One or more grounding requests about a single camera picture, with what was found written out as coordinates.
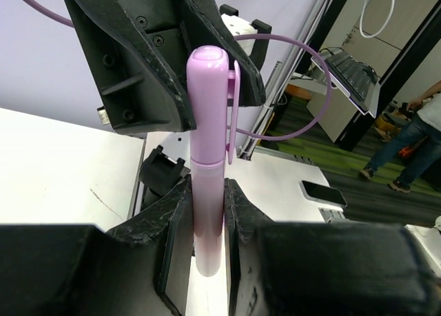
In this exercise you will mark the laptop on stand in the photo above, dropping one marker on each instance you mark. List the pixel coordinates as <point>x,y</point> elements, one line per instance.
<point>357,81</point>

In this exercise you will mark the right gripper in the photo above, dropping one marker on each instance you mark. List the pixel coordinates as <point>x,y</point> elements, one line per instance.
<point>137,52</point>

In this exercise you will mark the purple highlighter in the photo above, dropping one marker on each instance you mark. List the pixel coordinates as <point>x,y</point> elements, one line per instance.
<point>213,85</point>

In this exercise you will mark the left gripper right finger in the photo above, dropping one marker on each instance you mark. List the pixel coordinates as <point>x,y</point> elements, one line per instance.
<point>308,268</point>

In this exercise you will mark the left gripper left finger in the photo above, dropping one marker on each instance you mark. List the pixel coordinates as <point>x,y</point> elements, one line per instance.
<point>140,267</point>

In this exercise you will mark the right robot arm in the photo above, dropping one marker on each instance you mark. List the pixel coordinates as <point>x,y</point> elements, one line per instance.
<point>173,65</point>

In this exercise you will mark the smartphone on table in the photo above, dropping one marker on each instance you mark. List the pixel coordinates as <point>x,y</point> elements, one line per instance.
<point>322,194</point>

